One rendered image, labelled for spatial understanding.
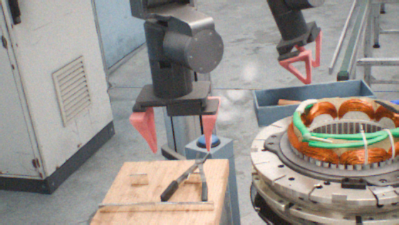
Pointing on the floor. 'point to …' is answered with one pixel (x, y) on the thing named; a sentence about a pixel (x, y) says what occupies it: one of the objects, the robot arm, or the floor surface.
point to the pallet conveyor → (348, 67)
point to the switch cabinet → (50, 92)
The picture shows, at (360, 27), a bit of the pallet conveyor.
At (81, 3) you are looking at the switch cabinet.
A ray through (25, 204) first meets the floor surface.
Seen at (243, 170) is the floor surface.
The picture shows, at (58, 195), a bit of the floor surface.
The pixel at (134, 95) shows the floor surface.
